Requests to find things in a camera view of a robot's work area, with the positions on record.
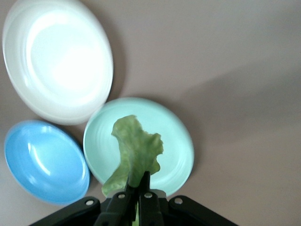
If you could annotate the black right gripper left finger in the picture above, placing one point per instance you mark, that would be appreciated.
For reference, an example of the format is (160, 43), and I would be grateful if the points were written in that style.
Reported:
(115, 207)

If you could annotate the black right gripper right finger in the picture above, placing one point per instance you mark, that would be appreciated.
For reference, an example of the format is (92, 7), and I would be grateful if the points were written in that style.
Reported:
(149, 204)

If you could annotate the blue round plate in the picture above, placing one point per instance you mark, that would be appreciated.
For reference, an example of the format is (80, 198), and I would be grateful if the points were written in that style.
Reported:
(44, 162)

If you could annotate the green lettuce leaf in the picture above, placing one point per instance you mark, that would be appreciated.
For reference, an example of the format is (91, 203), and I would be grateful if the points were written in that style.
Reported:
(136, 146)

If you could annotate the pale beige round plate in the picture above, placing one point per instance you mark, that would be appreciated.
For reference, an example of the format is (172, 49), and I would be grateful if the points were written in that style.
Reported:
(58, 58)

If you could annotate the mint green round plate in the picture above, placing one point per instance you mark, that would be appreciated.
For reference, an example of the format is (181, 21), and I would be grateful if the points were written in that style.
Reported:
(171, 131)

